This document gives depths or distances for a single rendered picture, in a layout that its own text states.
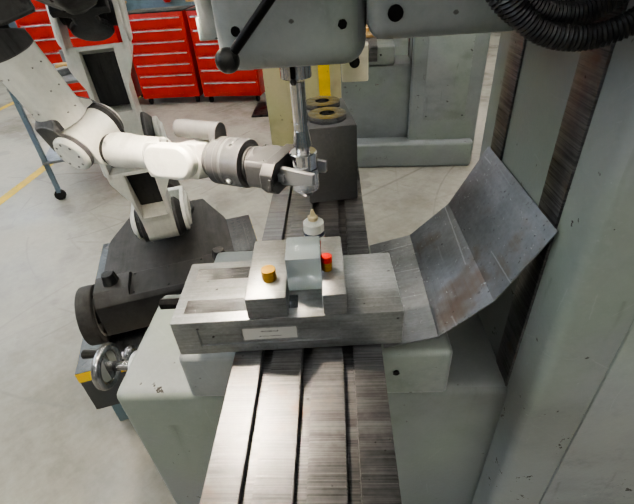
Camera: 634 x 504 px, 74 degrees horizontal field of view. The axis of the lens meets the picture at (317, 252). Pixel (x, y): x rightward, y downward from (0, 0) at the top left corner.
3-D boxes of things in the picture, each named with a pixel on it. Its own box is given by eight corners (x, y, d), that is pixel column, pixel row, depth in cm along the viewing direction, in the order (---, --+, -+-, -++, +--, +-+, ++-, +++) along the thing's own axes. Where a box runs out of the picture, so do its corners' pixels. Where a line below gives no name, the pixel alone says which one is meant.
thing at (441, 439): (181, 524, 120) (107, 396, 85) (208, 422, 146) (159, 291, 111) (469, 524, 115) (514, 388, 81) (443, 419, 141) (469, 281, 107)
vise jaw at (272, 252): (248, 319, 62) (243, 299, 60) (258, 259, 74) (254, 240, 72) (288, 317, 62) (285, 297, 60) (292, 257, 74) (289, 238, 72)
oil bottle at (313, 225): (305, 262, 84) (300, 215, 78) (306, 250, 88) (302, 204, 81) (325, 261, 84) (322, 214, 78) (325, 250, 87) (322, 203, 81)
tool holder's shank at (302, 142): (295, 147, 72) (288, 78, 66) (313, 146, 72) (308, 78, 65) (292, 154, 69) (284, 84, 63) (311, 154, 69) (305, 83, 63)
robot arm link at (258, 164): (267, 158, 66) (205, 150, 71) (275, 211, 72) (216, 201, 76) (301, 130, 76) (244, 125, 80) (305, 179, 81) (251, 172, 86)
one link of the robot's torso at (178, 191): (140, 220, 166) (129, 190, 159) (191, 210, 170) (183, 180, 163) (138, 247, 150) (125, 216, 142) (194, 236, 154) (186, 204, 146)
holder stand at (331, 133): (309, 203, 104) (302, 123, 92) (303, 167, 122) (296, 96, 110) (358, 198, 104) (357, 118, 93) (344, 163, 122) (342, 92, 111)
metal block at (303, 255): (288, 291, 65) (284, 260, 61) (290, 267, 70) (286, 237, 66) (322, 289, 65) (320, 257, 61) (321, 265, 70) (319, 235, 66)
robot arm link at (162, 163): (192, 182, 76) (136, 176, 81) (221, 170, 84) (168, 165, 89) (187, 146, 73) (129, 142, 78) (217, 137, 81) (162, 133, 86)
